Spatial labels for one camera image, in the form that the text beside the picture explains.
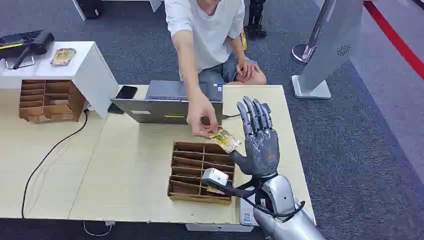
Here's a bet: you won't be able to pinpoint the grey standing kiosk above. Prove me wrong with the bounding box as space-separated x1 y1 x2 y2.
291 0 365 100

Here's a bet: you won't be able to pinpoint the black smartphone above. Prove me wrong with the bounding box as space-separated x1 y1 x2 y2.
107 85 139 115

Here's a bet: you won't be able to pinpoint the gold card pack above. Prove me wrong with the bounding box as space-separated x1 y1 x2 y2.
49 47 77 67

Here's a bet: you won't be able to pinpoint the yellow item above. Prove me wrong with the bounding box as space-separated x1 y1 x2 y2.
240 25 248 51

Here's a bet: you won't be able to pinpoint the chrome stanchion post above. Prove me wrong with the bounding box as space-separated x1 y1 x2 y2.
291 0 335 65

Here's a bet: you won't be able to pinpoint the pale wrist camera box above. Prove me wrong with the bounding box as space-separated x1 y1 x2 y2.
201 168 230 187

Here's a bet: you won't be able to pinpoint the white device with QR label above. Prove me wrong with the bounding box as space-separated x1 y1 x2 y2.
238 194 260 228

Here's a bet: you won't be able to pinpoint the thin white cable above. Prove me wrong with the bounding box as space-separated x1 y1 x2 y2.
82 220 116 238

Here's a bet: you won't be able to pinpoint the grey laptop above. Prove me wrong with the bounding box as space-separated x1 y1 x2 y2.
110 80 224 126

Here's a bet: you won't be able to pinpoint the white cabinet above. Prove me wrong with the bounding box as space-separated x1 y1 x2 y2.
0 41 120 120

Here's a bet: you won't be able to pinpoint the white power strip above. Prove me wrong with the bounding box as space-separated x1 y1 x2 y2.
185 223 255 233

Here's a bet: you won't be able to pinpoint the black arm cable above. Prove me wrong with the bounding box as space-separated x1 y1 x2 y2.
206 175 306 223

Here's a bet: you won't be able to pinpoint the yellow printed card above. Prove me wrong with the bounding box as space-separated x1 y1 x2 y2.
207 127 243 154

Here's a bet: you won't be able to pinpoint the black legs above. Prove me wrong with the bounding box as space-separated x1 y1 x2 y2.
244 0 268 38

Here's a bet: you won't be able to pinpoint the person's left hand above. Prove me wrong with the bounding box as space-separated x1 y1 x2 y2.
235 59 262 83

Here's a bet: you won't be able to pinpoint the long black power cable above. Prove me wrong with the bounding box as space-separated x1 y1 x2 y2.
21 108 90 220

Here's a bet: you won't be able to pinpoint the wooden card box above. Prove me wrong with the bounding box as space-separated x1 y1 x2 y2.
167 141 236 206
18 79 87 125

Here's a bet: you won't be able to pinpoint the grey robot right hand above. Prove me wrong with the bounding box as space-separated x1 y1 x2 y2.
231 96 281 180

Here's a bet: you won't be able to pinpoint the black device with stand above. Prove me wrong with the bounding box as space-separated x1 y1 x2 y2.
0 30 56 71

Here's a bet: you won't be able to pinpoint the person's right hand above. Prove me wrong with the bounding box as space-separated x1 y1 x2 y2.
186 94 220 139

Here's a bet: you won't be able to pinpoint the person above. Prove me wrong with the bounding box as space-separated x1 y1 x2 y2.
164 0 268 139

